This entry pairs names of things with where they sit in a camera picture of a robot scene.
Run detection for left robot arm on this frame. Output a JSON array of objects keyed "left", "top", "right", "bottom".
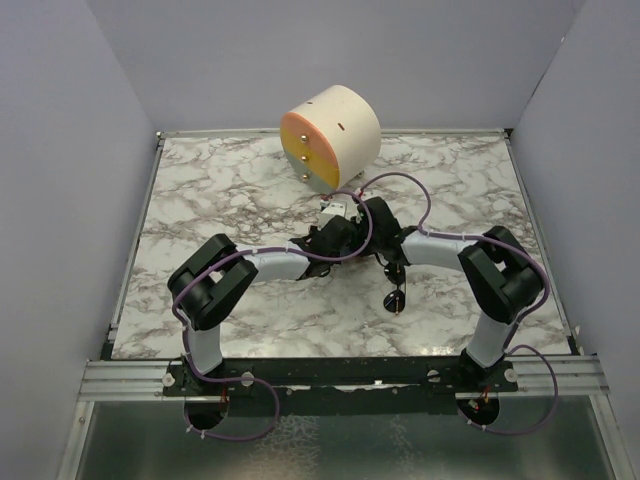
[{"left": 167, "top": 214, "right": 373, "bottom": 395}]

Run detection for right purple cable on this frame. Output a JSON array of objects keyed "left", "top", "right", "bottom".
[{"left": 357, "top": 171, "right": 560, "bottom": 435}]

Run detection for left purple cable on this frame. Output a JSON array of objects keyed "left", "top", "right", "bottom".
[{"left": 172, "top": 188, "right": 374, "bottom": 441}]

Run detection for aluminium front rail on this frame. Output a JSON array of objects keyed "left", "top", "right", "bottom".
[{"left": 78, "top": 355, "right": 610, "bottom": 402}]

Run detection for round cream drawer cabinet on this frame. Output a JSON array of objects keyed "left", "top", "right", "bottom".
[{"left": 279, "top": 85, "right": 382, "bottom": 194}]

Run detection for black sunglasses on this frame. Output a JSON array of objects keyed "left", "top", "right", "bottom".
[{"left": 383, "top": 263, "right": 406, "bottom": 315}]

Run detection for purple cable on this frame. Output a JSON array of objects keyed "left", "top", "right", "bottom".
[
  {"left": 357, "top": 171, "right": 560, "bottom": 435},
  {"left": 172, "top": 188, "right": 374, "bottom": 441}
]

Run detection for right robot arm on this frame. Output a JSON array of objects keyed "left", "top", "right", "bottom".
[{"left": 357, "top": 197, "right": 549, "bottom": 391}]

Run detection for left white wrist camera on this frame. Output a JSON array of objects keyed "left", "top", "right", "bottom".
[{"left": 317, "top": 199, "right": 348, "bottom": 228}]

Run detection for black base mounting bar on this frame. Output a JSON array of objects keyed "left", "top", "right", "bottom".
[{"left": 163, "top": 356, "right": 518, "bottom": 417}]

